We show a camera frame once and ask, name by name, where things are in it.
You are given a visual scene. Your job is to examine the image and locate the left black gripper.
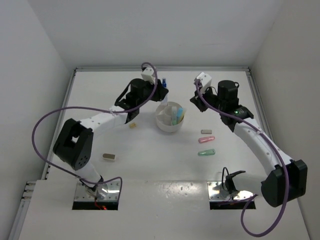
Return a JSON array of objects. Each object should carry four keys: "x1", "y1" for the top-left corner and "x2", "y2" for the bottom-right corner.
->
[{"x1": 136, "y1": 78, "x2": 168, "y2": 107}]

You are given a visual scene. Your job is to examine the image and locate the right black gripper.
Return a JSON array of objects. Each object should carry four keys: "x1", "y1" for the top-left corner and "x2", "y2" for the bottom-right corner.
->
[{"x1": 190, "y1": 84, "x2": 225, "y2": 113}]

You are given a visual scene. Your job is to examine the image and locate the clear blue glue bottle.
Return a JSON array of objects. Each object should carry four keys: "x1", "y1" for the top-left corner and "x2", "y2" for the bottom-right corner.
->
[{"x1": 161, "y1": 78, "x2": 168, "y2": 106}]

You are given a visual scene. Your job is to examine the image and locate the blue highlighter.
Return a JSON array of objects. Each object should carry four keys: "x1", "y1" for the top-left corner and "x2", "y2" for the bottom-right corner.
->
[{"x1": 175, "y1": 107, "x2": 184, "y2": 124}]

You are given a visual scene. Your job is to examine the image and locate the green highlighter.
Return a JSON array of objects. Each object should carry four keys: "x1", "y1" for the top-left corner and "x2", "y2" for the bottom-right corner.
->
[
  {"x1": 171, "y1": 106, "x2": 177, "y2": 126},
  {"x1": 197, "y1": 149, "x2": 216, "y2": 157}
]

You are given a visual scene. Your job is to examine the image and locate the grey eraser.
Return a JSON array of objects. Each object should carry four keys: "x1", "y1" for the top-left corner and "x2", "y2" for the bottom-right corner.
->
[{"x1": 200, "y1": 129, "x2": 212, "y2": 135}]

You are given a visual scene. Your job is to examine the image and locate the small yellow eraser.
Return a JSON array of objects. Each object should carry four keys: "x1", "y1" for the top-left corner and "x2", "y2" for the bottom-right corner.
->
[{"x1": 129, "y1": 122, "x2": 137, "y2": 129}]

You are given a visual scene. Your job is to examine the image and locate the yellow highlighter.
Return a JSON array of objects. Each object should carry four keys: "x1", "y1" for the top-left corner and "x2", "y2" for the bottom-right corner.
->
[{"x1": 176, "y1": 110, "x2": 185, "y2": 125}]

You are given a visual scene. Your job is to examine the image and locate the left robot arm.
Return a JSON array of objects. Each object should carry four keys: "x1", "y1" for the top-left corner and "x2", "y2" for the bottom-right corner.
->
[{"x1": 53, "y1": 78, "x2": 169, "y2": 193}]

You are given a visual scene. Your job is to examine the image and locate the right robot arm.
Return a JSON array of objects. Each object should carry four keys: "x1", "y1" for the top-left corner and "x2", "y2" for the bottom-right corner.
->
[{"x1": 190, "y1": 77, "x2": 308, "y2": 207}]

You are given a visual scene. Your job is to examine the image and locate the white round divided organizer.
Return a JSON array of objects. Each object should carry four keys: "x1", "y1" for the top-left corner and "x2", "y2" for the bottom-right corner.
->
[{"x1": 155, "y1": 101, "x2": 187, "y2": 133}]

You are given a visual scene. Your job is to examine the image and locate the pink highlighter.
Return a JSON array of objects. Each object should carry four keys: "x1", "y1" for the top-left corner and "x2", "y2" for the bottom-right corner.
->
[{"x1": 198, "y1": 136, "x2": 215, "y2": 144}]

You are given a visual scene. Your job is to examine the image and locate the brown white eraser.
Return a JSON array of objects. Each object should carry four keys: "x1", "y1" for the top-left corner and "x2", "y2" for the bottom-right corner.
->
[{"x1": 102, "y1": 153, "x2": 116, "y2": 162}]

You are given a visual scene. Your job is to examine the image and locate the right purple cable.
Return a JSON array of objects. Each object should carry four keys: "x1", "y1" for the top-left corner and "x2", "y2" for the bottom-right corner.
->
[{"x1": 194, "y1": 79, "x2": 291, "y2": 238}]

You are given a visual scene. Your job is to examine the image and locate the purple cable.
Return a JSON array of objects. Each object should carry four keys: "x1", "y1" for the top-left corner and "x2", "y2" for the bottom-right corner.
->
[
  {"x1": 31, "y1": 61, "x2": 158, "y2": 201},
  {"x1": 194, "y1": 79, "x2": 291, "y2": 238}
]

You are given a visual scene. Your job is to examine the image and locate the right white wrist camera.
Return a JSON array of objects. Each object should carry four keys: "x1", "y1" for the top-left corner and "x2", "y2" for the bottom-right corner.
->
[{"x1": 194, "y1": 72, "x2": 212, "y2": 94}]

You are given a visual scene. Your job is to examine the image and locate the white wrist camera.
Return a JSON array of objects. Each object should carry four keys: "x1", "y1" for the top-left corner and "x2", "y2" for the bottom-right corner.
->
[
  {"x1": 141, "y1": 67, "x2": 156, "y2": 85},
  {"x1": 194, "y1": 72, "x2": 212, "y2": 94}
]

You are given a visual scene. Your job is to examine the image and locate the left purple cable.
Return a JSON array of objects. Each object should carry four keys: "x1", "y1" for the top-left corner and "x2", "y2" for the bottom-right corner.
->
[{"x1": 31, "y1": 61, "x2": 158, "y2": 201}]

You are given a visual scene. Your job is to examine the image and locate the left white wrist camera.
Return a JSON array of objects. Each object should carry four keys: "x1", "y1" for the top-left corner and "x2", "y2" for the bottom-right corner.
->
[{"x1": 141, "y1": 67, "x2": 156, "y2": 85}]

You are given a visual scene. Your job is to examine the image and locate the right aluminium frame rail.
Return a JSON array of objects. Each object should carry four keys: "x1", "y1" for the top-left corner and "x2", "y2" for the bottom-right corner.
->
[{"x1": 246, "y1": 68, "x2": 288, "y2": 180}]

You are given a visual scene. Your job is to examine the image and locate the aluminium frame rail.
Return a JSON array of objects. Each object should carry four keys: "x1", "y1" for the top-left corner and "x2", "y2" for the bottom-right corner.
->
[
  {"x1": 7, "y1": 68, "x2": 78, "y2": 240},
  {"x1": 246, "y1": 68, "x2": 288, "y2": 180},
  {"x1": 74, "y1": 66, "x2": 250, "y2": 72}
]

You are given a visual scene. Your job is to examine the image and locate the back aluminium frame rail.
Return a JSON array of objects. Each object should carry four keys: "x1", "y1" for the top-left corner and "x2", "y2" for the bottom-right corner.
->
[{"x1": 74, "y1": 66, "x2": 250, "y2": 72}]

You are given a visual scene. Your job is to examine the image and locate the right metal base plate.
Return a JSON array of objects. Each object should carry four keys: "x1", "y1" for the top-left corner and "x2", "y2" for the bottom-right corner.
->
[{"x1": 207, "y1": 181, "x2": 254, "y2": 203}]

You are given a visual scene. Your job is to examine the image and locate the metal base plate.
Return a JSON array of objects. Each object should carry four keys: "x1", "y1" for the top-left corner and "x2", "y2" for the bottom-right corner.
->
[
  {"x1": 207, "y1": 181, "x2": 254, "y2": 203},
  {"x1": 74, "y1": 180, "x2": 121, "y2": 203}
]

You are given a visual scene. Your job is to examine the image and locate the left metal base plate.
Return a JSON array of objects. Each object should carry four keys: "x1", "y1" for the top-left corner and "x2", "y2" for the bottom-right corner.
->
[{"x1": 74, "y1": 180, "x2": 121, "y2": 203}]

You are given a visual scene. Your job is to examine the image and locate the left aluminium frame rail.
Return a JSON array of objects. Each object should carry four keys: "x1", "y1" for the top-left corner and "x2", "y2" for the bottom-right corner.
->
[{"x1": 7, "y1": 68, "x2": 78, "y2": 240}]

